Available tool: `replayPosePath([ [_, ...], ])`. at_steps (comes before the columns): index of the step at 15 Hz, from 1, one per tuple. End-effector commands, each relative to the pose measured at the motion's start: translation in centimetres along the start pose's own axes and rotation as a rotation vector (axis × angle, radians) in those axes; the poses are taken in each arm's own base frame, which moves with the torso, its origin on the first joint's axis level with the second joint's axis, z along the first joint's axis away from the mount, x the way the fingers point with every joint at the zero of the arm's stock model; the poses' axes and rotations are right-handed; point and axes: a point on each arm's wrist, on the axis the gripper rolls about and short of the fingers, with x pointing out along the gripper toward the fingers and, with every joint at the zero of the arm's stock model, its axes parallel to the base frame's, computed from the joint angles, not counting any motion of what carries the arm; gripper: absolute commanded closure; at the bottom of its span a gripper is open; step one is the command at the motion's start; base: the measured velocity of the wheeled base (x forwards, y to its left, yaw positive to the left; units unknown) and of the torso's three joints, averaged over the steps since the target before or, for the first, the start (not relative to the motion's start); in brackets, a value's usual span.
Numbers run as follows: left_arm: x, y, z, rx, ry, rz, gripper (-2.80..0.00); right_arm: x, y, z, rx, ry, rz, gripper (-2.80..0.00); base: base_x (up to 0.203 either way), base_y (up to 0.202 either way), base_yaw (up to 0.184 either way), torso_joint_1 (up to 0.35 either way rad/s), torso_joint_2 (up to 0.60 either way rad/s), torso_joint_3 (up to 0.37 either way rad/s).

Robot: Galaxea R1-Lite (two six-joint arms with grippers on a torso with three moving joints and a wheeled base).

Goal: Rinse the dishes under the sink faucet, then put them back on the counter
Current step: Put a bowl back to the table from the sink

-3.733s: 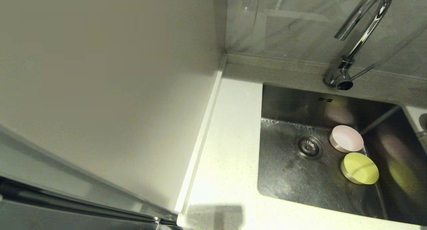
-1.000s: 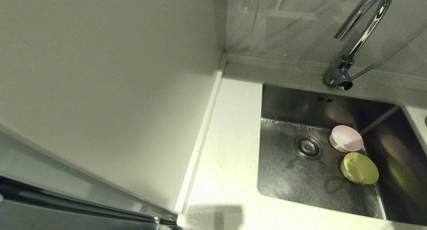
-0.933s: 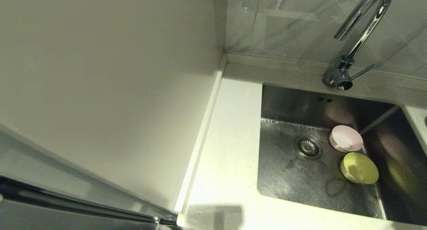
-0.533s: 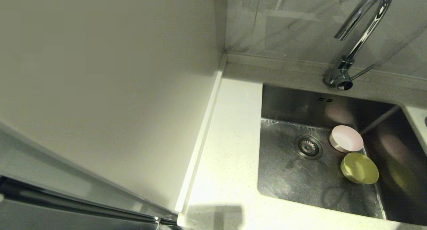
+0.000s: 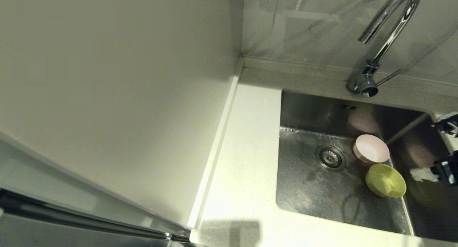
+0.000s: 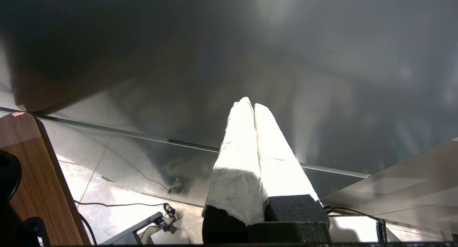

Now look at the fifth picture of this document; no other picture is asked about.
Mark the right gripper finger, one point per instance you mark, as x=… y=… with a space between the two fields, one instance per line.
x=449 y=125
x=443 y=172

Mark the yellow-green bowl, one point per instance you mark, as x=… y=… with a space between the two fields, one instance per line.
x=386 y=182

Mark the pink bowl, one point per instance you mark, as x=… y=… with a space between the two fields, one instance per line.
x=372 y=149

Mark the chrome gooseneck faucet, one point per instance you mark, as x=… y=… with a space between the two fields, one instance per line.
x=368 y=84

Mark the metal sink drain strainer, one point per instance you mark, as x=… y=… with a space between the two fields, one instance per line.
x=331 y=158

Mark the stainless steel sink basin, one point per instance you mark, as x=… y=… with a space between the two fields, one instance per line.
x=315 y=200

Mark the white trim strip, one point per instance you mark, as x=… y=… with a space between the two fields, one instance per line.
x=218 y=139

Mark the white tall cabinet side panel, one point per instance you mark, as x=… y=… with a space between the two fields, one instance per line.
x=107 y=78

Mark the stainless steel appliance door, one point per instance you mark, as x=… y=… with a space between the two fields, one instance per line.
x=53 y=237

